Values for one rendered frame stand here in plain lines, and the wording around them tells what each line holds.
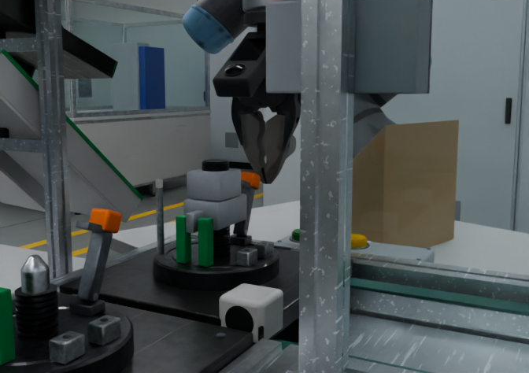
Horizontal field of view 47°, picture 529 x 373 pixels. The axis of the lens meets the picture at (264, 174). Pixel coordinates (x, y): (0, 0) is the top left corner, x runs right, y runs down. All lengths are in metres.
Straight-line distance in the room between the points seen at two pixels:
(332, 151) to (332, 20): 0.09
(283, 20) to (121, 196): 0.45
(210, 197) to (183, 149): 6.49
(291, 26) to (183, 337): 0.27
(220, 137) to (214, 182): 8.39
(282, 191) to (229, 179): 3.41
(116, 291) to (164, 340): 0.14
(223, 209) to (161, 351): 0.20
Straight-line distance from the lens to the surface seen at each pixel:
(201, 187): 0.66
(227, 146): 8.97
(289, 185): 4.04
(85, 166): 0.82
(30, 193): 0.96
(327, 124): 0.43
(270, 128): 0.76
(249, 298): 0.55
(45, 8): 0.76
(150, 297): 0.62
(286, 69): 0.48
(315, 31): 0.44
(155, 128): 6.73
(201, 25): 0.89
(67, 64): 0.85
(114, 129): 6.24
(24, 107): 0.77
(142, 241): 1.30
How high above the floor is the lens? 1.17
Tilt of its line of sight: 8 degrees down
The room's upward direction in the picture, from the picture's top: straight up
